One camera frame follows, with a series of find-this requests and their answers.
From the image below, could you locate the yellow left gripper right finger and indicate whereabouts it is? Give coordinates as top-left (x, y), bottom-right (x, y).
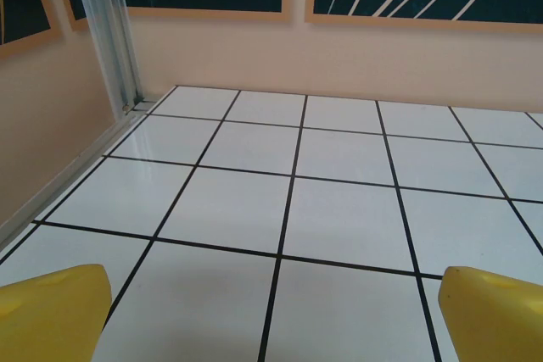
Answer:
top-left (438, 265), bottom-right (543, 362)

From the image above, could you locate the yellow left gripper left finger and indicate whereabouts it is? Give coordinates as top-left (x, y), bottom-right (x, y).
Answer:
top-left (0, 264), bottom-right (113, 362)

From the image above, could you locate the aluminium table edge rail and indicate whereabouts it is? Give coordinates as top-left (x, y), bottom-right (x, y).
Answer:
top-left (0, 98), bottom-right (149, 253)

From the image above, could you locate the aluminium frame post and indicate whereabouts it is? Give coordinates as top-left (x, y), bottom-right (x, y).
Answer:
top-left (67, 0), bottom-right (149, 120)

